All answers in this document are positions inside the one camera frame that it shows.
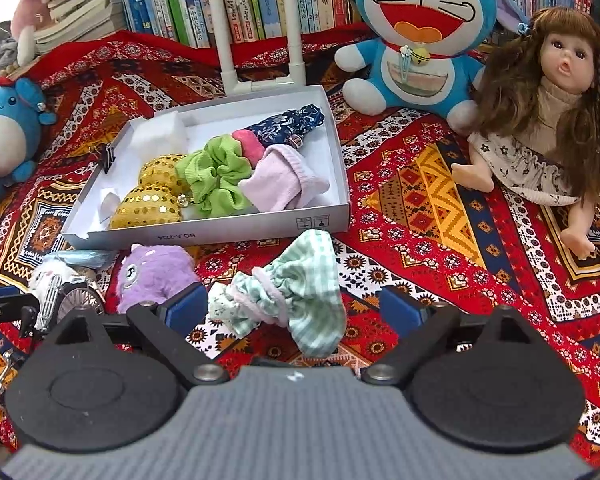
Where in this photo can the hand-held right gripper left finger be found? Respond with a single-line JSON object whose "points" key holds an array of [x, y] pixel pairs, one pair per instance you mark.
{"points": [[186, 307]]}

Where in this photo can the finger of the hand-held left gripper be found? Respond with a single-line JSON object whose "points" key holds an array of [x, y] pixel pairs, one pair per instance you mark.
{"points": [[29, 322], [5, 301]]}

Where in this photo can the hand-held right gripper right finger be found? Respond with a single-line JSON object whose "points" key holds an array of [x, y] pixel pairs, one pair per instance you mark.
{"points": [[402, 310]]}

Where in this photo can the purple plush toy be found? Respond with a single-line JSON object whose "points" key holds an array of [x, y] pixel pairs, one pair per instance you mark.
{"points": [[152, 275]]}

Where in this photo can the white plush toy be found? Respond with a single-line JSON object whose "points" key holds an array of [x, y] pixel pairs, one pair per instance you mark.
{"points": [[52, 275]]}

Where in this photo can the light blue pouch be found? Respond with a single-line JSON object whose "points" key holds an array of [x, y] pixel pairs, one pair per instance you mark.
{"points": [[87, 258]]}

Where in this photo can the green checked cloth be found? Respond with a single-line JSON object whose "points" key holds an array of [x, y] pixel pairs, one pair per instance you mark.
{"points": [[300, 290]]}

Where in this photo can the white cardboard box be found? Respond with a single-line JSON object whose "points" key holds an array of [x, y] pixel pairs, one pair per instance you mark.
{"points": [[320, 195]]}

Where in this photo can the pink cloth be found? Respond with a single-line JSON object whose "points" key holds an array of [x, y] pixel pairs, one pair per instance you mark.
{"points": [[280, 180]]}

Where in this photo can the navy floral scrunchie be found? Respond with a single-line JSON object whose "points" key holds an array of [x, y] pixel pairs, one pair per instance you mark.
{"points": [[285, 125]]}

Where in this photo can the red patterned blanket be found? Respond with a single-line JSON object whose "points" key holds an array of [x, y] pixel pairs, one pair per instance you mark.
{"points": [[430, 220]]}

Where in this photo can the gold sequin bow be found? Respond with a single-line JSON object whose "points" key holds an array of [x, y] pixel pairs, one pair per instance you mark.
{"points": [[150, 202]]}

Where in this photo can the green scrunchie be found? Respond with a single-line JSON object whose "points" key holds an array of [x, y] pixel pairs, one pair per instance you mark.
{"points": [[217, 175]]}

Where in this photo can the round blue plush toy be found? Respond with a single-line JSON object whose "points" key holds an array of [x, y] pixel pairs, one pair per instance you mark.
{"points": [[2, 135]]}

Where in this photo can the black binder clip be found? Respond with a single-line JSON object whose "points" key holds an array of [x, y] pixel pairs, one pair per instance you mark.
{"points": [[109, 159]]}

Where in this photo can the long-haired doll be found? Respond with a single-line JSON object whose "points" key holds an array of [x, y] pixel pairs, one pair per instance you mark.
{"points": [[540, 125]]}

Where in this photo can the blue cat plush toy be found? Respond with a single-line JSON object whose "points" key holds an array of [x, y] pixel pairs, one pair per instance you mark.
{"points": [[420, 60]]}

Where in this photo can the grey knitted cloth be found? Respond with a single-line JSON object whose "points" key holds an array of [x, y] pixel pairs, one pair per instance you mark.
{"points": [[5, 45]]}

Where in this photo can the pink rabbit plush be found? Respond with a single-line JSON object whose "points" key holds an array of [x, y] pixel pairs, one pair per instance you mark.
{"points": [[27, 25]]}

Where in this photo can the stack of lying books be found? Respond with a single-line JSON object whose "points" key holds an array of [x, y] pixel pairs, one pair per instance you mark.
{"points": [[80, 15]]}

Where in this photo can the row of upright books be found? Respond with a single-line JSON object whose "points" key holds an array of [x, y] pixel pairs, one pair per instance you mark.
{"points": [[180, 0]]}

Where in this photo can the white pipe frame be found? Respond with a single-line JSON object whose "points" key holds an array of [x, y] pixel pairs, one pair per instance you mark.
{"points": [[227, 35]]}

